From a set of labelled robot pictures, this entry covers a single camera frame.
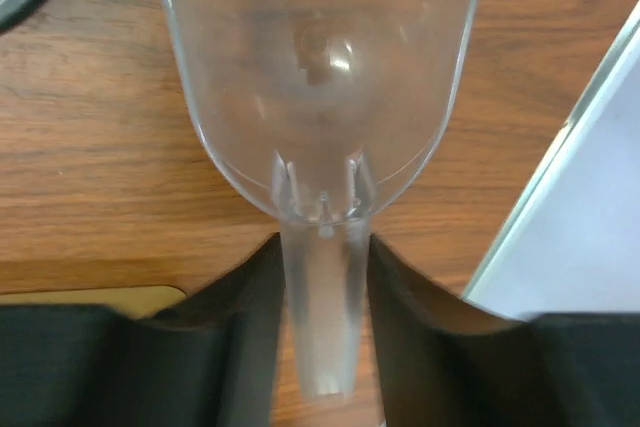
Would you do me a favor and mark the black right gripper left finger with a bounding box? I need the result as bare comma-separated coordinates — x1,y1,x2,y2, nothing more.
1,235,283,426

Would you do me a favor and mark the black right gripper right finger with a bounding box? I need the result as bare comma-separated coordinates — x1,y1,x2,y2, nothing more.
367,238,639,426

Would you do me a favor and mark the gold tin of lollipops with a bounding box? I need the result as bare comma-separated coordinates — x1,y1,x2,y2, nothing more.
1,285,187,318

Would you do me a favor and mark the clear plastic scoop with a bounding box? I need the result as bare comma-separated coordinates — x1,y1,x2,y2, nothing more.
163,0,478,397

